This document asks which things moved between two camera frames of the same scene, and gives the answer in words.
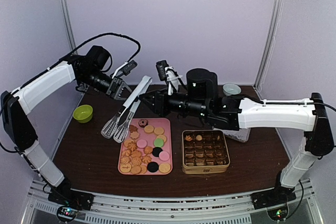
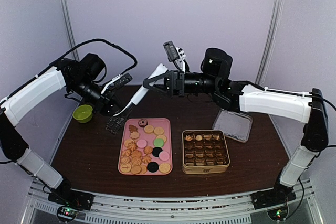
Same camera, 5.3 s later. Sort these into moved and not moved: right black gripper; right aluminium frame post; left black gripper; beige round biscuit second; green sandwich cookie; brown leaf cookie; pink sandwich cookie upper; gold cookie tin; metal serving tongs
Moved: right black gripper; left black gripper; metal serving tongs
Not moved: pink sandwich cookie upper; gold cookie tin; brown leaf cookie; right aluminium frame post; green sandwich cookie; beige round biscuit second
